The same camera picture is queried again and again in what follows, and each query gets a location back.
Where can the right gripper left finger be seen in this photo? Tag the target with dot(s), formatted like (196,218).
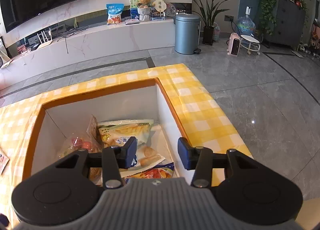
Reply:
(111,160)

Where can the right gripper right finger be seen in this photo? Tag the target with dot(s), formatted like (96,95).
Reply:
(202,160)

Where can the yellow green chips bag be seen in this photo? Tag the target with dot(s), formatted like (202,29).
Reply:
(131,136)

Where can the yellow checkered tablecloth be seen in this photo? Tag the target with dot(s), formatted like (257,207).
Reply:
(204,121)

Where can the red clear snack bag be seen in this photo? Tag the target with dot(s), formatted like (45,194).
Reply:
(77,141)

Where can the orange snack packet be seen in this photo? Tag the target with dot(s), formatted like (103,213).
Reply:
(157,172)

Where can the orange white storage box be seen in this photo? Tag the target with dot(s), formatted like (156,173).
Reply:
(59,118)

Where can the pink space heater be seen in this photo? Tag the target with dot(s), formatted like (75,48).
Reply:
(233,44)

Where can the white tv console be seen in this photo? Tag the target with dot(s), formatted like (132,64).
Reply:
(95,42)

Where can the white round stool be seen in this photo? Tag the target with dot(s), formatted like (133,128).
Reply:
(250,44)

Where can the blue grey trash bin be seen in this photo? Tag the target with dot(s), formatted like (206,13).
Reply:
(187,33)

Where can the white router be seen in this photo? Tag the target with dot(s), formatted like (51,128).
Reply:
(45,38)

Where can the water jug with pump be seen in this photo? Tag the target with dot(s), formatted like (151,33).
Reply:
(245,24)

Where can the potted long-leaf plant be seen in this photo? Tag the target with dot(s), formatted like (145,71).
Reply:
(208,12)

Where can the blue snack bag on console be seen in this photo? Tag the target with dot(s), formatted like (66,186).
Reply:
(114,12)

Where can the dark grey cabinet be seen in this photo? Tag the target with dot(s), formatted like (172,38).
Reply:
(289,24)

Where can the round paper fan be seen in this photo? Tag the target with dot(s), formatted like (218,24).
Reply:
(159,5)

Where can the teddy bear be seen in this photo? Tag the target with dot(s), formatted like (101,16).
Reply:
(144,4)

